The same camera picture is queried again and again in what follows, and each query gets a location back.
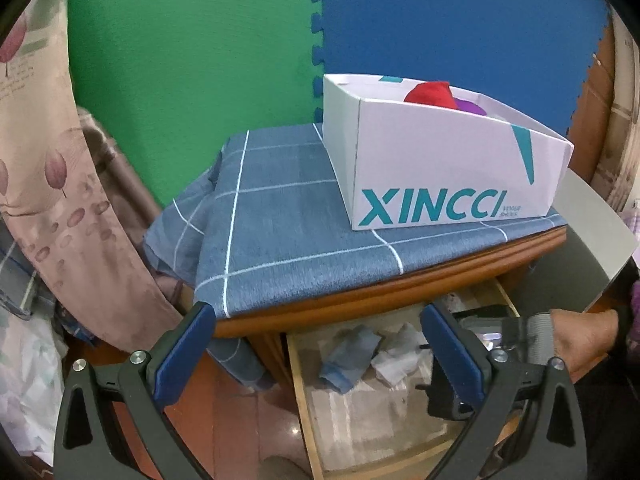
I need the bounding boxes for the white patterned underwear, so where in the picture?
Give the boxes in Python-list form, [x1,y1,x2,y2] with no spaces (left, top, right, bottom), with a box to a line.
[371,323,433,388]

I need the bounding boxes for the blue-grey underwear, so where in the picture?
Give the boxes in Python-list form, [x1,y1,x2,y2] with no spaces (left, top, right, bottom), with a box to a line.
[319,325,382,394]

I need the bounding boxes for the purple underwear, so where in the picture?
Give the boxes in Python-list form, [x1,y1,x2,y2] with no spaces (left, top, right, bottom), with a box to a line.
[454,98,487,116]

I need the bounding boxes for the red underwear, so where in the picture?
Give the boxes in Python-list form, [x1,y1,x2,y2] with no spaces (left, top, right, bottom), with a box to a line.
[404,81,458,110]

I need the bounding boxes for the wooden drawer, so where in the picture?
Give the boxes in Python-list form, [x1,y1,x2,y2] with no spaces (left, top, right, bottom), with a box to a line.
[284,278,526,480]

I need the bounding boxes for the person's right hand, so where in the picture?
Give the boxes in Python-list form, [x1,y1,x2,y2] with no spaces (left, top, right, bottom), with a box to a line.
[550,309,618,382]

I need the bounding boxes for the grey cardboard box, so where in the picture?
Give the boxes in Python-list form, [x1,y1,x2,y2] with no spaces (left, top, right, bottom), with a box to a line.
[509,170,637,315]

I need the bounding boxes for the white plastic bag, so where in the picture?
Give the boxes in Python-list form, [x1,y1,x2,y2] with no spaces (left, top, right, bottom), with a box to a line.
[0,311,67,466]

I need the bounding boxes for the wooden nightstand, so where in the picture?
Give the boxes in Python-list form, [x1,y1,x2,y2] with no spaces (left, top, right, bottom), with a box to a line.
[179,226,569,391]

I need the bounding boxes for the white XINCCI shoe box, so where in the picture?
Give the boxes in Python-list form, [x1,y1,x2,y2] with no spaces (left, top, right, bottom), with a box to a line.
[322,74,574,230]

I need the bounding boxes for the floral pink curtain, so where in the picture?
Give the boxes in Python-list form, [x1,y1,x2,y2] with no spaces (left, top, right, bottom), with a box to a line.
[1,0,181,351]

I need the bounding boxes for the blue checked cloth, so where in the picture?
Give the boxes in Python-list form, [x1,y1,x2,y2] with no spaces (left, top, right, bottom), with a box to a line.
[142,121,569,391]

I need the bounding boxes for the blue foam mat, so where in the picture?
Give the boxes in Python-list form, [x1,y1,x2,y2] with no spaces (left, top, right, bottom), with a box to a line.
[311,0,610,133]

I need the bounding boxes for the green foam mat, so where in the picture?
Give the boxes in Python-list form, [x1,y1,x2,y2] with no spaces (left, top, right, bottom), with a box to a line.
[68,0,321,204]

